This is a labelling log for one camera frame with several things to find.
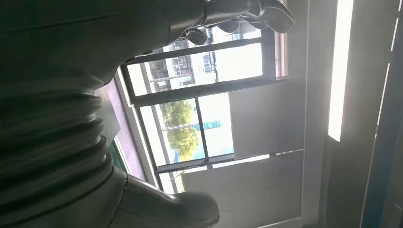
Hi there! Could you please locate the grey roller blind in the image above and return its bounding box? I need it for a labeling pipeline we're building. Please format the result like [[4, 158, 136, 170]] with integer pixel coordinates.
[[228, 80, 306, 161], [182, 150, 305, 228]]

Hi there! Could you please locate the long ceiling light strip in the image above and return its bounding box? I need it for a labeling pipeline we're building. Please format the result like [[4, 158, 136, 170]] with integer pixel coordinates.
[[327, 0, 355, 143]]

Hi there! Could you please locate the window with dark frame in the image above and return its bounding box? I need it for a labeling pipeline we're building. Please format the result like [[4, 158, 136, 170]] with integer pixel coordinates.
[[121, 22, 288, 194]]

